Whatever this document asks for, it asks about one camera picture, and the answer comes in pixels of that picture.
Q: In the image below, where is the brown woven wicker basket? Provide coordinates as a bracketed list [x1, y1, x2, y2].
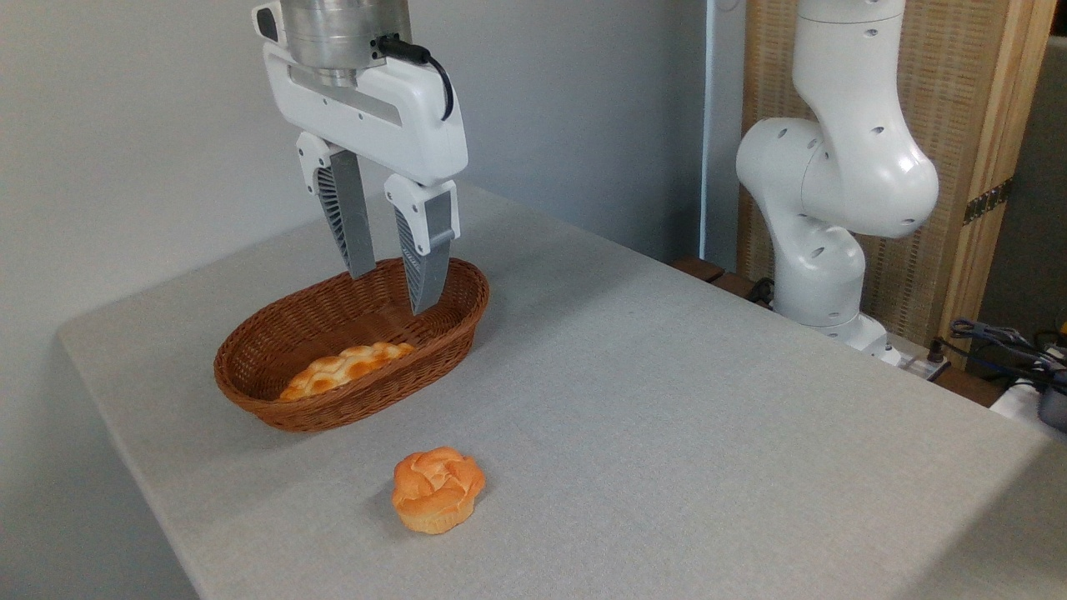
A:
[213, 256, 491, 433]

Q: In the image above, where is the brown wooden base board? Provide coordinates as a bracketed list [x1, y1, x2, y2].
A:
[671, 256, 774, 311]

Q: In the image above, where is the dark cable bundle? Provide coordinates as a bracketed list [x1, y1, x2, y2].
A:
[949, 317, 1067, 389]

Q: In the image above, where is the long braided bread loaf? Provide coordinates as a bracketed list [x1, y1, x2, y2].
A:
[279, 341, 415, 403]

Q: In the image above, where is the white vertical pole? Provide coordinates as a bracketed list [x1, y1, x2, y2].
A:
[699, 0, 747, 272]

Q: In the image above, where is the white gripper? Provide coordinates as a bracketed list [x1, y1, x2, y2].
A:
[253, 2, 468, 316]

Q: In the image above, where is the grey tablecloth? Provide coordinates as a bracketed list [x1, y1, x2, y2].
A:
[57, 175, 1067, 600]

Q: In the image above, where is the wood framed rattan screen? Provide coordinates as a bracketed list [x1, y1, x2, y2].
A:
[738, 0, 1059, 372]

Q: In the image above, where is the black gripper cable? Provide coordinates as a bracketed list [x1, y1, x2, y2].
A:
[375, 33, 455, 123]

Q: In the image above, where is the metal screen hinge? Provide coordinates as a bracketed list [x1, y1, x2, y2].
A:
[963, 177, 1014, 226]

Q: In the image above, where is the round knotted bread roll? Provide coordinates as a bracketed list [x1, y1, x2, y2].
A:
[391, 446, 487, 535]

